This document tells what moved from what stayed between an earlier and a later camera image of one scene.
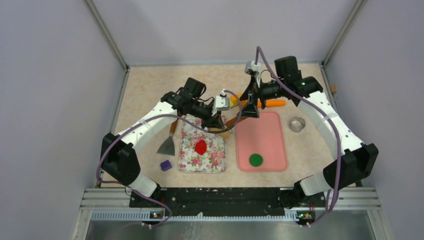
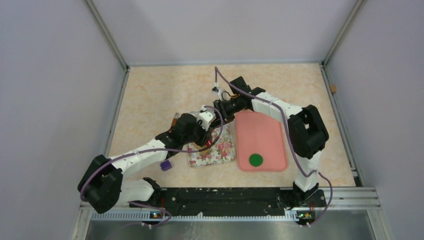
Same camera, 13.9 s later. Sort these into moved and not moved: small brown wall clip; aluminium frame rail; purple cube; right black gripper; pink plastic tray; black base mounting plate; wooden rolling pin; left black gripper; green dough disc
Moved: right black gripper; wooden rolling pin; left black gripper
Not moved: pink plastic tray; purple cube; aluminium frame rail; small brown wall clip; green dough disc; black base mounting plate
